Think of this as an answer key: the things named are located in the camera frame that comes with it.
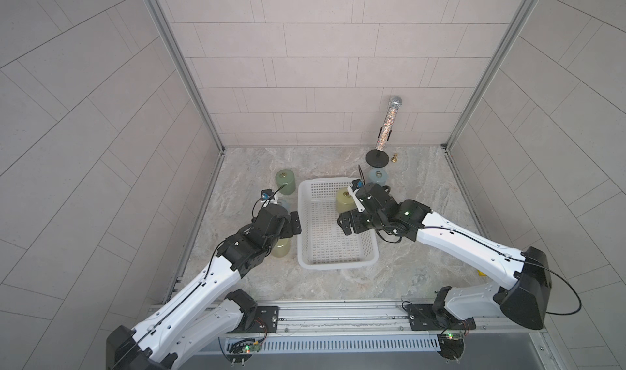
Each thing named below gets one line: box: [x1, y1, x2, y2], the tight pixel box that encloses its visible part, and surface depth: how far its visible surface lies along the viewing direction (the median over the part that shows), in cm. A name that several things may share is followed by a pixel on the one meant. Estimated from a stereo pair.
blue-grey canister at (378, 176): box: [368, 167, 388, 187], surface depth 99 cm
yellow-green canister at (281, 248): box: [270, 237, 292, 258], surface depth 85 cm
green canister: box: [275, 168, 296, 195], surface depth 98 cm
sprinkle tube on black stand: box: [365, 95, 403, 168], surface depth 99 cm
